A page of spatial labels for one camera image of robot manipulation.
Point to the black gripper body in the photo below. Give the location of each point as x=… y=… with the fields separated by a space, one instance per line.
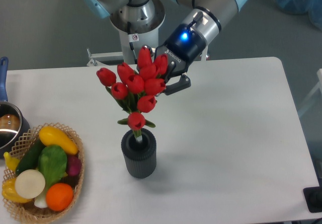
x=181 y=48

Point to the red tulip bouquet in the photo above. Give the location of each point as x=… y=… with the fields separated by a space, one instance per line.
x=135 y=90

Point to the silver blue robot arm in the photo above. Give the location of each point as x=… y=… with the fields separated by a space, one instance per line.
x=138 y=23

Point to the dark grey ribbed vase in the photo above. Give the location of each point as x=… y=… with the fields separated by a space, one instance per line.
x=140 y=158

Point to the yellow squash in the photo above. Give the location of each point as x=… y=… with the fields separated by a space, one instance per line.
x=50 y=135

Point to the purple red onion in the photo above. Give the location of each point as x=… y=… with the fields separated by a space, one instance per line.
x=74 y=165

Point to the green lettuce leaf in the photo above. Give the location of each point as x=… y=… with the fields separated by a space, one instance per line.
x=52 y=164

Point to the dark green cucumber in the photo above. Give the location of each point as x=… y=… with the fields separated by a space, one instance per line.
x=30 y=158

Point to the orange fruit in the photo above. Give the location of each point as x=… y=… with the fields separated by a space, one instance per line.
x=59 y=196

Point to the black device at table edge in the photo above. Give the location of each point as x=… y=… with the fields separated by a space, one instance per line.
x=313 y=198

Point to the white round onion slice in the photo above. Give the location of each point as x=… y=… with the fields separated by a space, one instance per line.
x=29 y=184

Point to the yellow bell pepper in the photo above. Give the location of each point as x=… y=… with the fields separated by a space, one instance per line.
x=9 y=192

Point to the white frame at right edge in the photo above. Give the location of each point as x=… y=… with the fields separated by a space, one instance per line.
x=310 y=99

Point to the blue handled saucepan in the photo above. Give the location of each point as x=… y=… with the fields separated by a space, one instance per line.
x=13 y=123

